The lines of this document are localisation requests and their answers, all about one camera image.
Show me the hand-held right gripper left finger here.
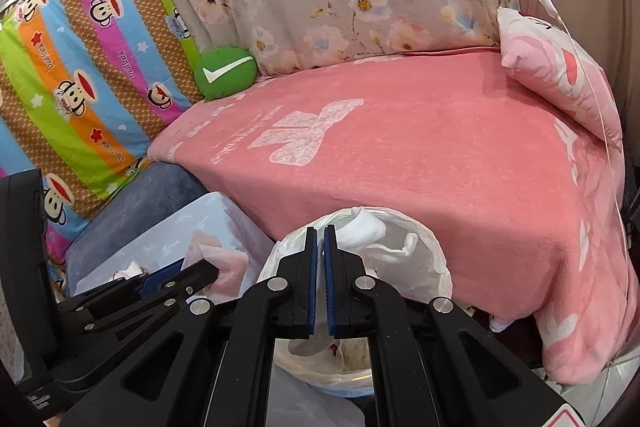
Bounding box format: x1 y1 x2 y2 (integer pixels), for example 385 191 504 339
60 227 319 427

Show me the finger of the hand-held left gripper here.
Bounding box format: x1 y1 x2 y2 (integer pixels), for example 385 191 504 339
56 260 222 371
59 258 187 316

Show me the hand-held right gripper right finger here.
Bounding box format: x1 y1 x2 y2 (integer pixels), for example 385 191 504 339
324 224 572 427

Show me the pink cloth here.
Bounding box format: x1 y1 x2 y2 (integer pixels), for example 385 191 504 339
182 229 251 298

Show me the wastebasket with white bag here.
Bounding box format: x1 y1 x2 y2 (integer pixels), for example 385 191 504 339
257 206 453 400

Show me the white fabric piece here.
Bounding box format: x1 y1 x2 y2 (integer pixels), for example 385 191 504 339
112 259 146 283

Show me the blue-grey sofa cushion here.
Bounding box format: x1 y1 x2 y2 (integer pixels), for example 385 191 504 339
47 162 211 268

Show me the pink blanket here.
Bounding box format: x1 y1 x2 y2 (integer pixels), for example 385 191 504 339
147 47 626 385

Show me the small white cloth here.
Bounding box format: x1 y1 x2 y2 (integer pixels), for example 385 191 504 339
489 313 532 334

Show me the green round cushion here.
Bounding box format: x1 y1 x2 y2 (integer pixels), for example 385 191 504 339
194 47 258 102

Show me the striped monkey-print blanket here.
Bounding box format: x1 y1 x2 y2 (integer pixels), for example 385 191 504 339
0 0 211 258

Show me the white plastic bag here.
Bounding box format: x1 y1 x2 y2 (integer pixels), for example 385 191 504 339
555 352 640 427

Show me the pink printed pillow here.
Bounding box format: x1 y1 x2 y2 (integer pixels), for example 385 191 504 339
497 7 623 152

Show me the clear plastic tube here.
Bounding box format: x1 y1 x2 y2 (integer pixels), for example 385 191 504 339
490 0 631 248

